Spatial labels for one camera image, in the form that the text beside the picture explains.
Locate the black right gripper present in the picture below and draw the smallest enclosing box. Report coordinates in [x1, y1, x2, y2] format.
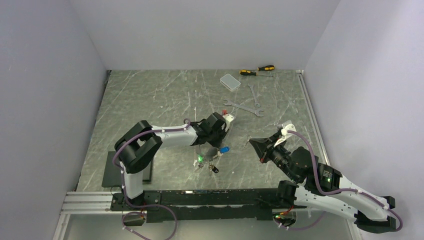
[249, 132, 299, 183]

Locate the small silver key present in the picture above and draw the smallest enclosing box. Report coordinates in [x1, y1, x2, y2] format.
[243, 135, 251, 148]

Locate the metal key organizer plate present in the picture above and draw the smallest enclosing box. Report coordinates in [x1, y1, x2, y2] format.
[193, 145, 222, 174]

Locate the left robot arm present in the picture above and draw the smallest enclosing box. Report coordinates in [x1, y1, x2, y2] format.
[112, 112, 235, 210]

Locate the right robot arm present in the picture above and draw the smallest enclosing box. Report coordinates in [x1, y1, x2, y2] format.
[248, 134, 403, 234]

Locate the large silver wrench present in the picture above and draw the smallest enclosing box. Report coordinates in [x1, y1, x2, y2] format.
[223, 99, 264, 117]

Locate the blue key tag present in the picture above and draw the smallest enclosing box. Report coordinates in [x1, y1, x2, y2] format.
[219, 146, 230, 154]

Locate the small silver wrench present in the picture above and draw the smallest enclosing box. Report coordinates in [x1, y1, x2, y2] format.
[248, 83, 261, 108]

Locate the clear plastic box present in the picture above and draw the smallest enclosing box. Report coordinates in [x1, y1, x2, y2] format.
[220, 73, 241, 92]

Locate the yellow black screwdriver front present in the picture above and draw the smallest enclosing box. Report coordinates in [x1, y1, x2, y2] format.
[239, 69, 273, 77]

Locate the yellow black screwdriver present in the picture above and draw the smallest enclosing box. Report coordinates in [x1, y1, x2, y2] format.
[253, 65, 275, 72]
[239, 69, 273, 77]

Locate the yellow black screwdriver rear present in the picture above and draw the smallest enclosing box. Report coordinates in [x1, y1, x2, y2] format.
[253, 65, 275, 72]

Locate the black flat box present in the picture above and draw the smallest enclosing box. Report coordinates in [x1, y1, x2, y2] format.
[101, 151, 153, 188]

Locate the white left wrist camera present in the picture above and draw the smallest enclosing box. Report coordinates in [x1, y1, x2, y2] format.
[222, 110, 235, 132]

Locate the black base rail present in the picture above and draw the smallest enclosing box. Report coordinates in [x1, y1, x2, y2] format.
[110, 180, 297, 223]

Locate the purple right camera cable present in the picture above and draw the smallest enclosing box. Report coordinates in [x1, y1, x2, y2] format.
[287, 129, 404, 231]

